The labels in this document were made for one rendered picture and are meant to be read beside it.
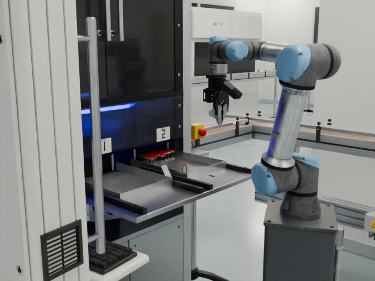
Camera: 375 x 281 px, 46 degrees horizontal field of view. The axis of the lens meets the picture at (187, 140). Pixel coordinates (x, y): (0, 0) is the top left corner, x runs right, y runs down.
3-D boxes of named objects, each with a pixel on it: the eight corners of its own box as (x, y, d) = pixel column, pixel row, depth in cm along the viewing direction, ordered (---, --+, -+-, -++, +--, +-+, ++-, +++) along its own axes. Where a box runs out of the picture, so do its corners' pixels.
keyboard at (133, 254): (14, 239, 143) (13, 232, 142) (49, 225, 154) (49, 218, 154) (104, 275, 121) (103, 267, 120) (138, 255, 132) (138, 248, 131)
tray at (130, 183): (65, 183, 176) (64, 174, 175) (116, 169, 195) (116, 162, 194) (120, 203, 154) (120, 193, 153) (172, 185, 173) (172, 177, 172)
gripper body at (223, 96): (214, 101, 193) (214, 73, 191) (229, 103, 188) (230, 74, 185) (202, 103, 188) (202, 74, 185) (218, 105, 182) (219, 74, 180)
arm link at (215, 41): (216, 35, 176) (205, 36, 183) (216, 64, 178) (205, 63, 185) (232, 35, 179) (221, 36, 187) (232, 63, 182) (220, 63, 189)
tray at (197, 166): (130, 166, 200) (130, 159, 200) (170, 155, 219) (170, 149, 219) (187, 181, 178) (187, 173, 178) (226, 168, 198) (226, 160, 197)
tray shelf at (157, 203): (54, 190, 173) (53, 186, 173) (177, 157, 224) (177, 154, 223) (136, 223, 142) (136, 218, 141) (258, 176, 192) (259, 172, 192)
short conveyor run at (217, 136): (178, 160, 226) (177, 130, 223) (156, 155, 236) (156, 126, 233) (254, 139, 276) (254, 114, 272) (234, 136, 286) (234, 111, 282)
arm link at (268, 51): (360, 44, 144) (264, 35, 184) (336, 44, 138) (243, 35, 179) (355, 80, 147) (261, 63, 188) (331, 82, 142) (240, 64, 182)
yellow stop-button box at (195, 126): (184, 137, 223) (184, 124, 222) (193, 135, 228) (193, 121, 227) (196, 140, 218) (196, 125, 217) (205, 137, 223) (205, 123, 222)
